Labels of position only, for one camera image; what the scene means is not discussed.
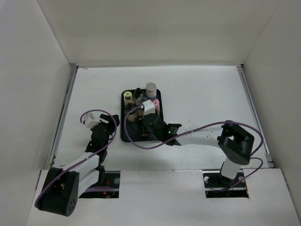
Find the black cap bottle front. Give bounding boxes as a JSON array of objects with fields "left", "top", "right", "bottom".
[{"left": 125, "top": 103, "right": 137, "bottom": 122}]

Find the black cap bottle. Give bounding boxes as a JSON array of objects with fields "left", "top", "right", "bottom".
[
  {"left": 134, "top": 88, "right": 144, "bottom": 100},
  {"left": 125, "top": 103, "right": 137, "bottom": 122}
]

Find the pink lid spice jar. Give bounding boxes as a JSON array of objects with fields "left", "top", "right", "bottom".
[{"left": 152, "top": 99, "right": 160, "bottom": 115}]

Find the clear top salt grinder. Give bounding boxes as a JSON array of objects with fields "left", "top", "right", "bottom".
[{"left": 136, "top": 97, "right": 147, "bottom": 117}]

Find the yellow lid spice jar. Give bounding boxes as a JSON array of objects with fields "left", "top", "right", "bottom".
[{"left": 123, "top": 91, "right": 135, "bottom": 106}]

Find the silver lid blue label shaker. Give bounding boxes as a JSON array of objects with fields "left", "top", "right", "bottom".
[{"left": 145, "top": 82, "right": 157, "bottom": 100}]

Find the purple lid spice jar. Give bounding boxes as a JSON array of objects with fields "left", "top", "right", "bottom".
[{"left": 141, "top": 125, "right": 152, "bottom": 140}]

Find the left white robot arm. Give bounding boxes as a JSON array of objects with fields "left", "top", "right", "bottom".
[{"left": 34, "top": 111, "right": 120, "bottom": 217}]

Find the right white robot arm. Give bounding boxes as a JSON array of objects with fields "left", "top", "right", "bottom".
[{"left": 143, "top": 114, "right": 254, "bottom": 186}]

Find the black plastic tray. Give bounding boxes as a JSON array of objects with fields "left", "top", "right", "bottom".
[{"left": 119, "top": 89, "right": 164, "bottom": 143}]

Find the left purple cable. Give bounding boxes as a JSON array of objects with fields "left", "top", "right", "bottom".
[{"left": 34, "top": 109, "right": 118, "bottom": 209}]

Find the purple cable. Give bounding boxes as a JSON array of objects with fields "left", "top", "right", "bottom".
[
  {"left": 124, "top": 105, "right": 263, "bottom": 191},
  {"left": 34, "top": 109, "right": 118, "bottom": 209}
]

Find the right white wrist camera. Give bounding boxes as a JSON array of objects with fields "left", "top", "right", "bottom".
[{"left": 142, "top": 100, "right": 156, "bottom": 116}]

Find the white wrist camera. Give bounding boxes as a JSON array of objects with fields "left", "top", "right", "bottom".
[
  {"left": 142, "top": 100, "right": 156, "bottom": 116},
  {"left": 82, "top": 113, "right": 99, "bottom": 129}
]

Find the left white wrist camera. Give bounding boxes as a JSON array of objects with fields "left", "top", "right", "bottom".
[{"left": 82, "top": 113, "right": 99, "bottom": 129}]

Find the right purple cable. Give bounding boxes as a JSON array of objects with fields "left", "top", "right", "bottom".
[{"left": 124, "top": 105, "right": 263, "bottom": 191}]

